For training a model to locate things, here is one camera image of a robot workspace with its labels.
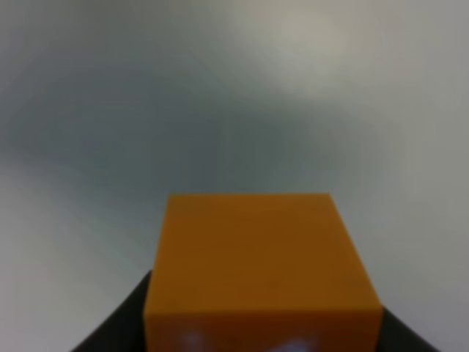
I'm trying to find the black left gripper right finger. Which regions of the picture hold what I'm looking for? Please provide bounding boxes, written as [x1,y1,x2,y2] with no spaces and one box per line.
[375,308,438,352]

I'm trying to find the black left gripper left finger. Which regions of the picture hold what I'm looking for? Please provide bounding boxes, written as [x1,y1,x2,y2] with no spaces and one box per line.
[73,271,152,352]

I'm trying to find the orange block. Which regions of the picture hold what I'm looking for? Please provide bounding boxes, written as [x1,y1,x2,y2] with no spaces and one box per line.
[144,194,383,351]

